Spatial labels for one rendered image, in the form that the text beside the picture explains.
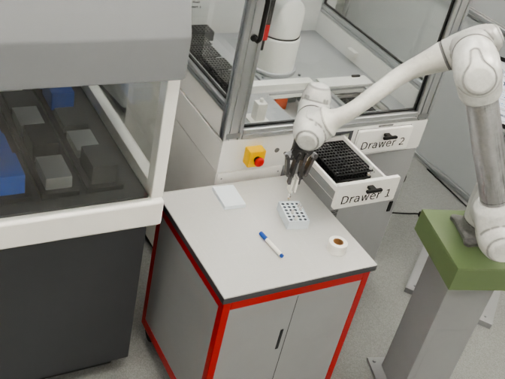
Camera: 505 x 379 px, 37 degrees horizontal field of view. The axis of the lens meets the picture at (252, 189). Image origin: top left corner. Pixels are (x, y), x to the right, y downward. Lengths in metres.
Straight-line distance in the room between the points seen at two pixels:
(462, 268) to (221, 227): 0.86
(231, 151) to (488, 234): 0.99
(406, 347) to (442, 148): 1.96
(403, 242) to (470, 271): 1.53
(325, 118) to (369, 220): 1.24
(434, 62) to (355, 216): 1.21
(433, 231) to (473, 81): 0.76
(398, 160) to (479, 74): 1.24
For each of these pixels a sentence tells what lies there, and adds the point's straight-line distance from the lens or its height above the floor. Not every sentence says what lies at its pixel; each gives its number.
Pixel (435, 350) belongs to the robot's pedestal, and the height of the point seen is 0.33.
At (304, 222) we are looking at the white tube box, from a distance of 2.77.
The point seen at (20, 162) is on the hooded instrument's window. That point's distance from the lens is 2.27.
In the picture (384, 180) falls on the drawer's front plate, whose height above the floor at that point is 0.92.
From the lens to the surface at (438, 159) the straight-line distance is 4.94.
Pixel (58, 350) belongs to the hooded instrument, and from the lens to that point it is 2.96.
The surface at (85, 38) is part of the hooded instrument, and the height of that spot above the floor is 1.51.
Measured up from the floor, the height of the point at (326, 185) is 0.86.
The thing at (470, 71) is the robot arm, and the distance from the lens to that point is 2.27.
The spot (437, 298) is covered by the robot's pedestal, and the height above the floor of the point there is 0.59.
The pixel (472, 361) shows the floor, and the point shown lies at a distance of 3.71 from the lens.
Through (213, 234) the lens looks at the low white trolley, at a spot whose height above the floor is 0.76.
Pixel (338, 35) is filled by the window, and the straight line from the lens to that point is 2.87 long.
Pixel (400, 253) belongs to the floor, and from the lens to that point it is 4.15.
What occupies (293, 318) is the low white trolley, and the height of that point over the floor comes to 0.56.
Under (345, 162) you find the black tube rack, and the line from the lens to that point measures 2.98.
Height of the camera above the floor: 2.40
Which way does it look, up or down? 34 degrees down
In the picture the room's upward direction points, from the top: 13 degrees clockwise
